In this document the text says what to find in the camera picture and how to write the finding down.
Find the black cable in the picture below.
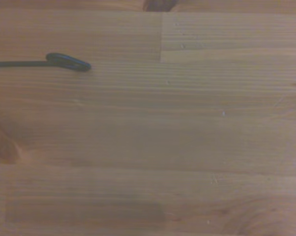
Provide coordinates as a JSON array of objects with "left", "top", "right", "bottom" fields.
[{"left": 0, "top": 53, "right": 92, "bottom": 73}]

